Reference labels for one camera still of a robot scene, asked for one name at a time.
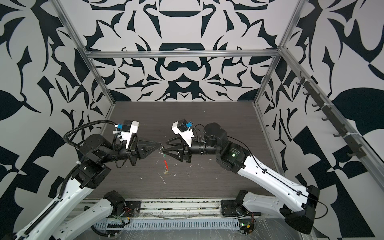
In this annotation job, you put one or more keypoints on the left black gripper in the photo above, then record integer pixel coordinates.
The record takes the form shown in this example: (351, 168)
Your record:
(141, 150)

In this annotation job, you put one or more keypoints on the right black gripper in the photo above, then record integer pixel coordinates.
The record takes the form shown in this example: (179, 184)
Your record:
(186, 153)

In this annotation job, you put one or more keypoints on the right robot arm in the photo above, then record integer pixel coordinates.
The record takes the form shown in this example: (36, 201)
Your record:
(294, 203)

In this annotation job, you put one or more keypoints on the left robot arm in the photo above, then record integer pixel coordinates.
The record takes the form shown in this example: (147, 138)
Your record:
(51, 224)

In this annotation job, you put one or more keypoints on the small circuit board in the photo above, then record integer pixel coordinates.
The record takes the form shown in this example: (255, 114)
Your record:
(247, 226)

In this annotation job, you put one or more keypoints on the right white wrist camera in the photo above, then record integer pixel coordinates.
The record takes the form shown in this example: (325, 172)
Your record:
(185, 130)

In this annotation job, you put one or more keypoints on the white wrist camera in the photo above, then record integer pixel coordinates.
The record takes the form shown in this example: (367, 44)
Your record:
(185, 130)
(126, 131)

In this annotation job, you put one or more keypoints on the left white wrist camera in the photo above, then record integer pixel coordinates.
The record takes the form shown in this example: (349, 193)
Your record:
(126, 131)

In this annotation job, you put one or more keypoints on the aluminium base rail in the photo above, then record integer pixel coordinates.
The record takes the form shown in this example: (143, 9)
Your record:
(188, 208)

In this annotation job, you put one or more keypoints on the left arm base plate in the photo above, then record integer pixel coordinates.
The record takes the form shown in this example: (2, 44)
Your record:
(128, 208)

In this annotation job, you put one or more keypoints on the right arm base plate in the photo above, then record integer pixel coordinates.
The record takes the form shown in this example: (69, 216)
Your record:
(229, 208)

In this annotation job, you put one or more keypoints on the white slotted cable duct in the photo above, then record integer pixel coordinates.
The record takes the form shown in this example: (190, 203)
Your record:
(178, 224)

